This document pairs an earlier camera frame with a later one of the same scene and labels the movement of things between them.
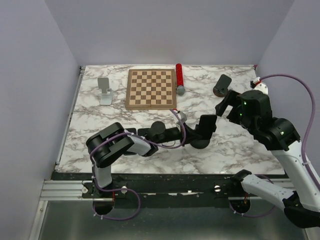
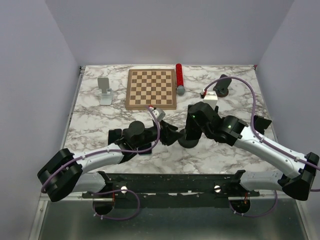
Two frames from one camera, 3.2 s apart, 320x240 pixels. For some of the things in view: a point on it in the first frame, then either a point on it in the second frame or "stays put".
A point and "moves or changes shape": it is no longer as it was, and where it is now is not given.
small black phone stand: (221, 88) stays put
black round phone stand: (200, 144) moves or changes shape
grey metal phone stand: (106, 93) stays put
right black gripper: (232, 98) to (189, 107)
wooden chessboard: (151, 88) stays put
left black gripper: (190, 134) to (170, 137)
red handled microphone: (180, 89) stays put
